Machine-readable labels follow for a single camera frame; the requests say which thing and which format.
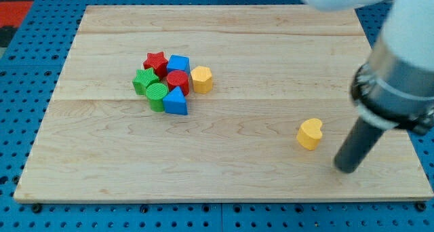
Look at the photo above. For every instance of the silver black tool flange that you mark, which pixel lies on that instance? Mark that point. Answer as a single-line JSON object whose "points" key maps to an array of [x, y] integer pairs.
{"points": [[390, 92]]}

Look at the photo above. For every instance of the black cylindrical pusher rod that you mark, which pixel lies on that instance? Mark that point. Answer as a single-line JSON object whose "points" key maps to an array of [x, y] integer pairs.
{"points": [[358, 143]]}

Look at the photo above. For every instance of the yellow heart block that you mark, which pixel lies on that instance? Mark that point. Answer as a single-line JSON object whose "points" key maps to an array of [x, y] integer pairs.
{"points": [[309, 133]]}

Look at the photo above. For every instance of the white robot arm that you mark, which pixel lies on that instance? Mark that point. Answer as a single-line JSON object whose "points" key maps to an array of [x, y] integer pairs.
{"points": [[408, 28]]}

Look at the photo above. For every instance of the yellow hexagon block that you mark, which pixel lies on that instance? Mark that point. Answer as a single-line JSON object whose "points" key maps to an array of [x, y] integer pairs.
{"points": [[202, 79]]}

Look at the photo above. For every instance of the blue triangle block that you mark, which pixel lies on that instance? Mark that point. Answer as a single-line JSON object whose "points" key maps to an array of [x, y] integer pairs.
{"points": [[175, 102]]}

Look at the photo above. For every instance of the red cylinder block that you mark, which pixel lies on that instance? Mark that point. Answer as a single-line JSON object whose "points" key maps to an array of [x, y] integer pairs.
{"points": [[178, 78]]}

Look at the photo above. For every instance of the blue cube block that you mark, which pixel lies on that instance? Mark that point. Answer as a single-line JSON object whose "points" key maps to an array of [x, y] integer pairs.
{"points": [[181, 63]]}

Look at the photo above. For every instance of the wooden board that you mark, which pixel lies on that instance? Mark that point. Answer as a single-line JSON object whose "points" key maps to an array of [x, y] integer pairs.
{"points": [[273, 67]]}

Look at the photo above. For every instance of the green cylinder block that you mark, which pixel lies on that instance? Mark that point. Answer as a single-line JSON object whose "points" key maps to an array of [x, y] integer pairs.
{"points": [[155, 94]]}

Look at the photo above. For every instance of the red star block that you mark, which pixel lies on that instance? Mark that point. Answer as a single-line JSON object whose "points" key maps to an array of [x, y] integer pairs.
{"points": [[158, 62]]}

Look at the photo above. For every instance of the green star block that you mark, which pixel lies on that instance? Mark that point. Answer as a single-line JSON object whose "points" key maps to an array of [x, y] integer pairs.
{"points": [[143, 79]]}

